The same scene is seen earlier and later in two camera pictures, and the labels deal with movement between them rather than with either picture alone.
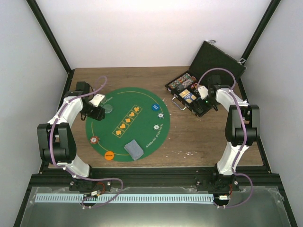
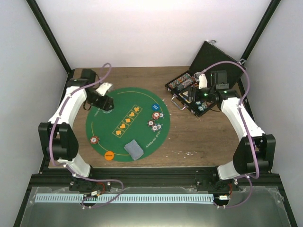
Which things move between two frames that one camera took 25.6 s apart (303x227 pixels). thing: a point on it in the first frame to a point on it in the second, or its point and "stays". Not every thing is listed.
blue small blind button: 155,107 stays
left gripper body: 87,110 to 92,100
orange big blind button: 109,155 stays
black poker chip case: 212,60 stays
